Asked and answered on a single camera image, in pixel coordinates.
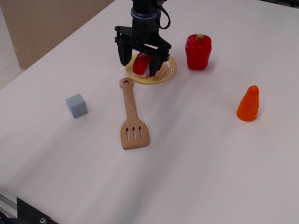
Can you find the grey blue cube block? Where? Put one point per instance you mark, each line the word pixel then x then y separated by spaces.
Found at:
pixel 76 105

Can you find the red toy bell pepper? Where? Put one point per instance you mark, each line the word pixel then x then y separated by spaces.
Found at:
pixel 198 49

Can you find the yellow plastic plate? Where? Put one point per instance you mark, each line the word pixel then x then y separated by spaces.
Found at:
pixel 167 71

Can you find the aluminium table frame rail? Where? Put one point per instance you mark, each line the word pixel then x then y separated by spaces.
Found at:
pixel 8 204

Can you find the red and white toy sushi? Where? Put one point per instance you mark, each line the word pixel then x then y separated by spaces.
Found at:
pixel 141 65

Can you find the wooden slotted spatula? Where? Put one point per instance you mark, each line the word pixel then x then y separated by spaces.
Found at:
pixel 134 132

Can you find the black corner bracket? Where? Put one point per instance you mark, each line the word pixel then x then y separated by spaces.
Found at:
pixel 32 215

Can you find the orange toy carrot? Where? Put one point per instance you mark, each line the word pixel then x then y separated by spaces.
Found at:
pixel 249 105

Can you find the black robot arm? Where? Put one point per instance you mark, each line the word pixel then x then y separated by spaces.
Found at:
pixel 148 7

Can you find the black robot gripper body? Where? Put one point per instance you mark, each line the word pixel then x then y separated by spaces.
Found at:
pixel 144 35

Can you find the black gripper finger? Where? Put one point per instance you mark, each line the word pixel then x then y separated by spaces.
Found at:
pixel 125 52
pixel 155 64

